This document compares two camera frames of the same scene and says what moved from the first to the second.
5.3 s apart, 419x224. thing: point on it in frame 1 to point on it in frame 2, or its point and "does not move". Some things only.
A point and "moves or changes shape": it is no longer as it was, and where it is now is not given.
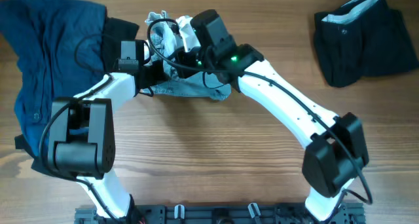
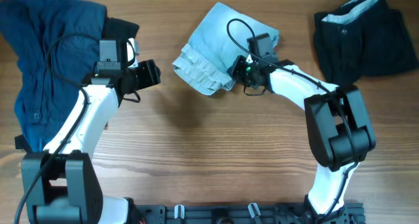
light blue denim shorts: (166, 39) moves or changes shape
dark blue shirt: (59, 46) does not move
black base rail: (220, 213) does not move
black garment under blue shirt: (116, 31) does not move
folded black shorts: (362, 38) does not move
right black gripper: (184, 58) to (236, 69)
